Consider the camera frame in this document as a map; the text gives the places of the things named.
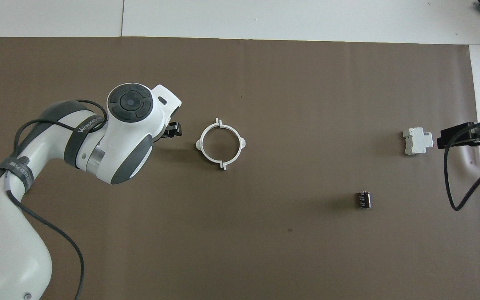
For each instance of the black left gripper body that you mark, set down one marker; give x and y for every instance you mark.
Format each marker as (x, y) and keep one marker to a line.
(168, 131)

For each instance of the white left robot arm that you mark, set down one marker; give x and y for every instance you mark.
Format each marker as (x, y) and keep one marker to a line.
(2, 250)

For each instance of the black cylindrical capacitor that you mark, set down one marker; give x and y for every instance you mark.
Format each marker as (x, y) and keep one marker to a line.
(364, 199)

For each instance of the white half pipe clamp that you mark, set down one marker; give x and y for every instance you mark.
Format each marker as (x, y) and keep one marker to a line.
(201, 144)
(240, 143)

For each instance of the brown paper mat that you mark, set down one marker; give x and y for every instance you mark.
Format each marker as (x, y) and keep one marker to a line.
(265, 250)

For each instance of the white circuit breaker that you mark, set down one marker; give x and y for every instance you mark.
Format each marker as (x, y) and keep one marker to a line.
(417, 141)

